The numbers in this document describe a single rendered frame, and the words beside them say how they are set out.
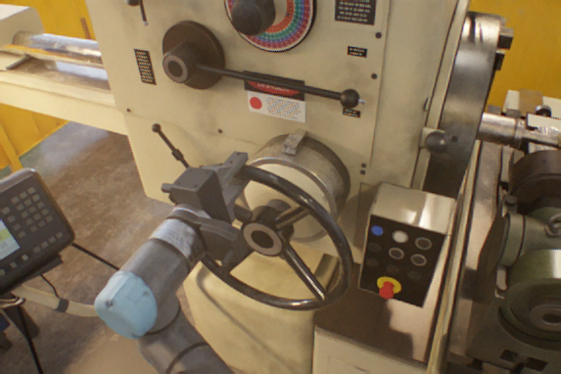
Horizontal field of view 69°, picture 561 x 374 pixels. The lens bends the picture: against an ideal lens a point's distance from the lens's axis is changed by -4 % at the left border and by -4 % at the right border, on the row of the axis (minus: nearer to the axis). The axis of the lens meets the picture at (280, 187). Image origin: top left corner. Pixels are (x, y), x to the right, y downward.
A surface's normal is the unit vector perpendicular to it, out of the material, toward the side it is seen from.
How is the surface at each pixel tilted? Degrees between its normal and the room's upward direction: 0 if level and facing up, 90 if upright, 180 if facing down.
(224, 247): 90
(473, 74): 40
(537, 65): 90
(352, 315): 0
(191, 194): 90
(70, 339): 0
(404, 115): 90
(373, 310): 0
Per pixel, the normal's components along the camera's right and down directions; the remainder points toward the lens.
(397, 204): -0.03, -0.76
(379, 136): -0.41, 0.61
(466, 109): -0.35, 0.05
